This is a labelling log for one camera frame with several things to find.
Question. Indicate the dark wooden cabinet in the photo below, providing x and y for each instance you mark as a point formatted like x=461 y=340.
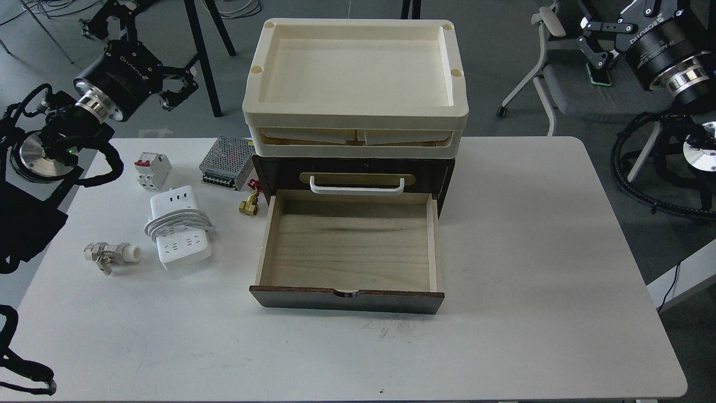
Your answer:
x=286 y=180

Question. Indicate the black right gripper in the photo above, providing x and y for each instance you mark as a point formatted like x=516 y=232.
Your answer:
x=664 y=46

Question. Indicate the cream plastic tray lower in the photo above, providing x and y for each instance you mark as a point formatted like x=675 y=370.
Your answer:
x=355 y=143

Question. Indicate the metal mesh power supply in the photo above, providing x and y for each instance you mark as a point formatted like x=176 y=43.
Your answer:
x=228 y=163

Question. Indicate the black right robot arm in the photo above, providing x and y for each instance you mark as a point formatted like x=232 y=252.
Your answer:
x=684 y=153

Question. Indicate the brass valve red handle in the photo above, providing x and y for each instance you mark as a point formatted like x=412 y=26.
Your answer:
x=249 y=207

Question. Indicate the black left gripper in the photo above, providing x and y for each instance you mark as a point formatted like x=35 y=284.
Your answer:
x=126 y=75

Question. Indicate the grey office chair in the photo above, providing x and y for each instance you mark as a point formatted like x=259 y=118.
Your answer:
x=561 y=79

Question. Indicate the silver white pipe valve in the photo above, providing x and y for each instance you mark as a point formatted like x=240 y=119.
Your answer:
x=104 y=255

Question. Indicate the white red circuit breaker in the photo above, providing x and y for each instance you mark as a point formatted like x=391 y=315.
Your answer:
x=153 y=169

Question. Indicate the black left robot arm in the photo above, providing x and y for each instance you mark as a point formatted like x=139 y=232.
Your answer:
x=52 y=137

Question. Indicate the cream plastic tray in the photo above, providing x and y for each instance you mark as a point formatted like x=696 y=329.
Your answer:
x=355 y=143
x=357 y=74

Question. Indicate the cream plastic tray top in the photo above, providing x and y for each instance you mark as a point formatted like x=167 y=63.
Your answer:
x=357 y=74

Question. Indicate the green cased smartphone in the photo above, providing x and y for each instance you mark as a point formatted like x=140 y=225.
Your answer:
x=598 y=77

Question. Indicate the white power strip with cable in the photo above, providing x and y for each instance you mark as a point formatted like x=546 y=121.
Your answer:
x=179 y=228

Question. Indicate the white drawer handle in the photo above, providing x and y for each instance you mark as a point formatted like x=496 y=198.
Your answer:
x=360 y=191

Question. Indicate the open wooden drawer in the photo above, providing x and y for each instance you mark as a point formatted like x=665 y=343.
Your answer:
x=350 y=252

